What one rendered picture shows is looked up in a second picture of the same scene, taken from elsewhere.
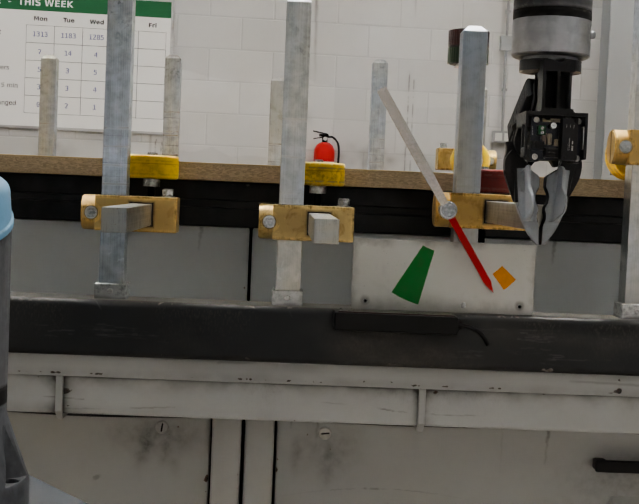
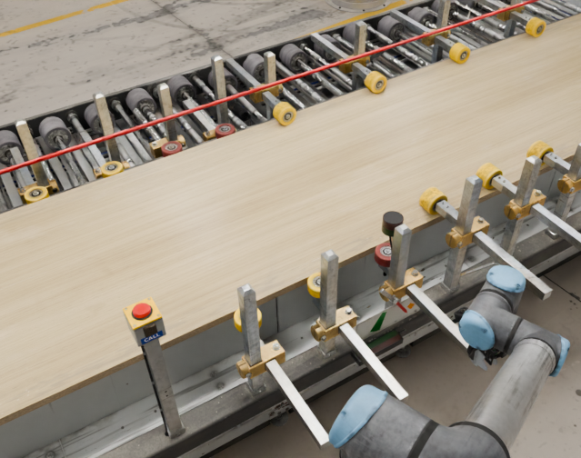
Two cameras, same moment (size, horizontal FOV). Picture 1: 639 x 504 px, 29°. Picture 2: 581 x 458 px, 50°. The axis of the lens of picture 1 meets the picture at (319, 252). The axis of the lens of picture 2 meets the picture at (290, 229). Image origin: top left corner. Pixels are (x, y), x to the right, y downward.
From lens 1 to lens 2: 1.79 m
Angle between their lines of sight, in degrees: 47
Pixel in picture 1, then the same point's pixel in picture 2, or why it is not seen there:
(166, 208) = (281, 356)
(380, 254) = (366, 323)
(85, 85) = not seen: outside the picture
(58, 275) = (193, 353)
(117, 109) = (254, 336)
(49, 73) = (25, 133)
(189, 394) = not seen: hidden behind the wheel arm
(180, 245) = not seen: hidden behind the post
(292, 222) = (333, 333)
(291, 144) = (330, 308)
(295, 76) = (332, 285)
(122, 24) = (252, 307)
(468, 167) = (400, 279)
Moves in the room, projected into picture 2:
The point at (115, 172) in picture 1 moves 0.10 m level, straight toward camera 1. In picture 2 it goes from (255, 356) to (277, 380)
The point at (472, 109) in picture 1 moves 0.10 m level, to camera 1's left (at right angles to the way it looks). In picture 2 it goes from (403, 260) to (375, 272)
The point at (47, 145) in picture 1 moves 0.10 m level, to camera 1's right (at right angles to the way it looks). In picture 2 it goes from (39, 169) to (66, 161)
